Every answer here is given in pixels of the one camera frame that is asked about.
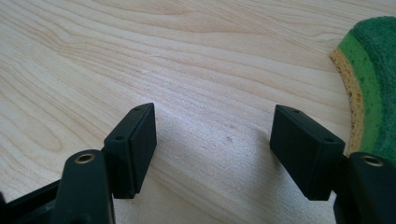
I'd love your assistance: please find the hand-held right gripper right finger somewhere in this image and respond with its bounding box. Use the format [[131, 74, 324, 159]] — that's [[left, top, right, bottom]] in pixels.
[[269, 104, 347, 202]]

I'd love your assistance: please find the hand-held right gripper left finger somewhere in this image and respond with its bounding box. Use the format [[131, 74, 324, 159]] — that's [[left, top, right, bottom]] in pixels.
[[103, 102, 158, 200]]

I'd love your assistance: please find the green and yellow sponge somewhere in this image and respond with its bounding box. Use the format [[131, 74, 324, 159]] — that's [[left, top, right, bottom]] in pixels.
[[329, 16, 396, 166]]

